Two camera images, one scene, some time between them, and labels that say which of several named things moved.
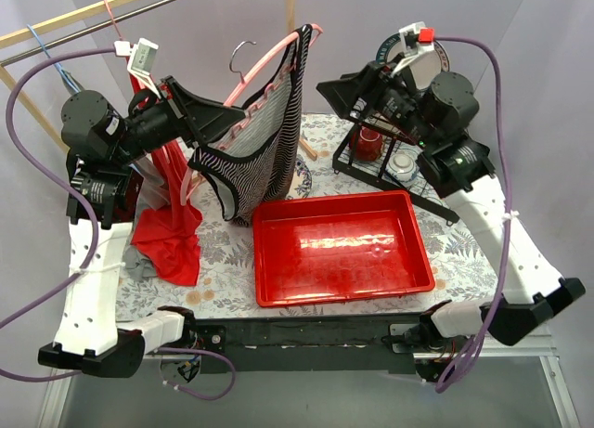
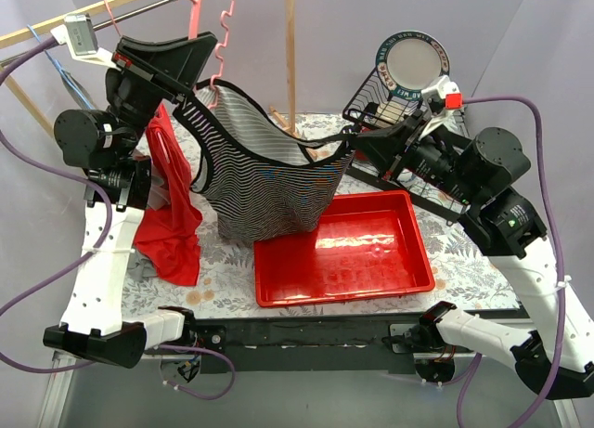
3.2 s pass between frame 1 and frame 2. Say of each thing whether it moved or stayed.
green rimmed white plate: stayed
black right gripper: moved
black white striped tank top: moved
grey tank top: stayed
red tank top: stayed
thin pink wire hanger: stayed
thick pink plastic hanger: moved
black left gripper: moved
